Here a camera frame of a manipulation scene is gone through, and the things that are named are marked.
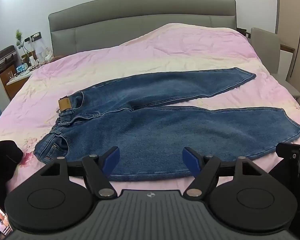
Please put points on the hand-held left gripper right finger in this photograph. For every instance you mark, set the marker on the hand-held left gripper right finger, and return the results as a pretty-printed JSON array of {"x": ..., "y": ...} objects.
[{"x": 191, "y": 160}]

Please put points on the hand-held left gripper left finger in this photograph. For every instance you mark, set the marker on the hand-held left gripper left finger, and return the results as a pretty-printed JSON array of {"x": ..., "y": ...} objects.
[{"x": 111, "y": 160}]

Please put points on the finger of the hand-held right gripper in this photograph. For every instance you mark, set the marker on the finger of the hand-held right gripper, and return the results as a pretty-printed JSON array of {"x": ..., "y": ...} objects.
[{"x": 288, "y": 151}]

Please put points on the blue denim pants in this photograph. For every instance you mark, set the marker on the blue denim pants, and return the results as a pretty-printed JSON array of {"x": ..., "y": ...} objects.
[{"x": 152, "y": 130}]

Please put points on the grey chair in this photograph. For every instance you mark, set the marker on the grey chair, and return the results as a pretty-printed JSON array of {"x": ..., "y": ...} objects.
[{"x": 272, "y": 52}]

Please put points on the dark cloth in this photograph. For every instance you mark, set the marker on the dark cloth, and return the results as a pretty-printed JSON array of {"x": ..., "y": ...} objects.
[{"x": 2, "y": 162}]

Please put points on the pink bed blanket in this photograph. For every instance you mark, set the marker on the pink bed blanket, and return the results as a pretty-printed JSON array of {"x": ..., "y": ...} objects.
[{"x": 145, "y": 52}]

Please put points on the wooden nightstand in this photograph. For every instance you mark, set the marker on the wooden nightstand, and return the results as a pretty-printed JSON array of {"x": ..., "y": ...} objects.
[{"x": 18, "y": 82}]

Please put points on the grey padded headboard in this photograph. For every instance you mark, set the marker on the grey padded headboard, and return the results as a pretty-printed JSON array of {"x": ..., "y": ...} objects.
[{"x": 130, "y": 22}]

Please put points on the beige wardrobe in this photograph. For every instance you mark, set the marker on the beige wardrobe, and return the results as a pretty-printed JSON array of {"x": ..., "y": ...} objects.
[{"x": 293, "y": 12}]

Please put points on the brown suitcase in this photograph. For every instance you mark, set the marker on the brown suitcase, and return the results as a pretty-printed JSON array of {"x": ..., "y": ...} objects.
[{"x": 1, "y": 58}]

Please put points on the small green plant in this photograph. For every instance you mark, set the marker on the small green plant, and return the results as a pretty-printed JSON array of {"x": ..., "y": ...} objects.
[{"x": 18, "y": 36}]

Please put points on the black wall power outlet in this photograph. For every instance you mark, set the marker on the black wall power outlet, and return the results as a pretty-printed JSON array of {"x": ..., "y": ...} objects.
[{"x": 35, "y": 36}]

